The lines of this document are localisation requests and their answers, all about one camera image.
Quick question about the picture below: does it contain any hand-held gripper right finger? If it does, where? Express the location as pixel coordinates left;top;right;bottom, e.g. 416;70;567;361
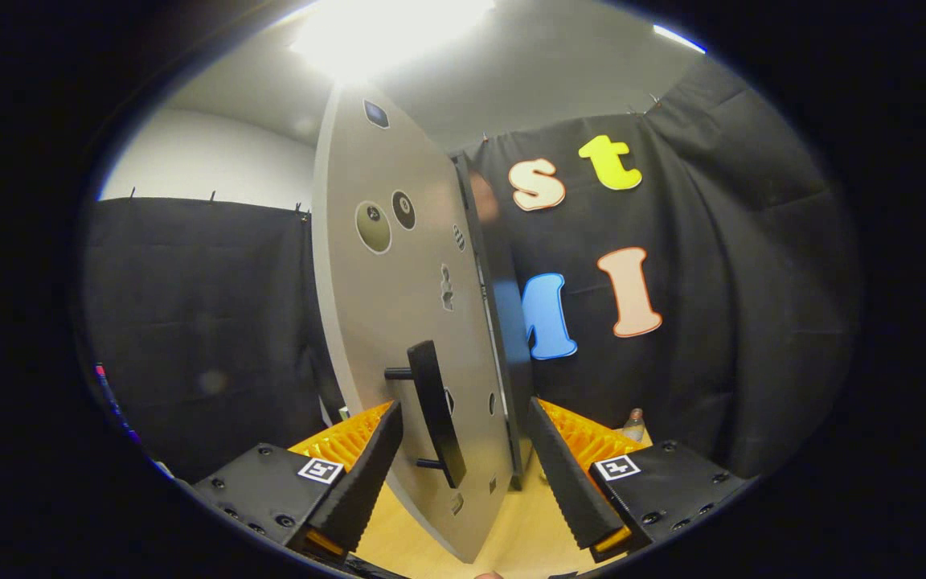
527;396;753;564

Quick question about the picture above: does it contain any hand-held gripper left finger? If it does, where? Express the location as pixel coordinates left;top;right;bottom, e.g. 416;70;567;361
190;400;404;558

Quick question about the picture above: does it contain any black cabinet door handle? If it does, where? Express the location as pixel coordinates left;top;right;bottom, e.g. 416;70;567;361
385;340;468;489

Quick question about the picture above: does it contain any dark grey shoe cabinet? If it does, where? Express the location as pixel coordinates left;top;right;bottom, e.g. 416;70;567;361
451;153;536;491

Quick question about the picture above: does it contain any beige shoe cabinet door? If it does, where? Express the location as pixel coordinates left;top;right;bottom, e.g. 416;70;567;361
312;80;516;564

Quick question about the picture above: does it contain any black backdrop cloth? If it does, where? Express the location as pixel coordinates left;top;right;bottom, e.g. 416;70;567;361
81;56;862;483

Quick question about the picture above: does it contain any large ceiling light panel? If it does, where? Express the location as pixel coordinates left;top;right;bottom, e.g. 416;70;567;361
290;0;496;81

